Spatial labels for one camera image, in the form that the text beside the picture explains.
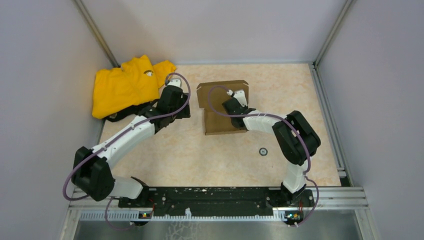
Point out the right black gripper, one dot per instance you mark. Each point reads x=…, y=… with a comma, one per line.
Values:
x=245, y=108

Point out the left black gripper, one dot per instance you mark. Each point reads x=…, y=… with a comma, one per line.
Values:
x=185, y=114

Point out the brown cardboard box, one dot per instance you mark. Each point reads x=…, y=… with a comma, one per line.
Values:
x=213, y=123

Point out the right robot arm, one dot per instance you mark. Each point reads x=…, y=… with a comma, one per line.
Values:
x=296, y=138

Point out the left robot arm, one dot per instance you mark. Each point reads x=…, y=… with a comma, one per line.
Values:
x=92, y=168

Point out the yellow shirt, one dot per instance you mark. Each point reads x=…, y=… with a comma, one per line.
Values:
x=135, y=82

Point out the black garment under shirt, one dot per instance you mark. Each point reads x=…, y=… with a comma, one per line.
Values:
x=131, y=110

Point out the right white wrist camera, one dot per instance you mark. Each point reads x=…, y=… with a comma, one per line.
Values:
x=240, y=96

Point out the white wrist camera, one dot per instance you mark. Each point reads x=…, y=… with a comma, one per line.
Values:
x=240, y=96
x=176, y=82

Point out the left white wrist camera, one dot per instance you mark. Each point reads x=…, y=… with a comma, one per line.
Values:
x=176, y=82

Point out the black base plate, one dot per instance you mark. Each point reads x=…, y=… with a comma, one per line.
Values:
x=214, y=201

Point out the aluminium frame rail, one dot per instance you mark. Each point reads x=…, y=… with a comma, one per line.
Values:
x=325, y=198

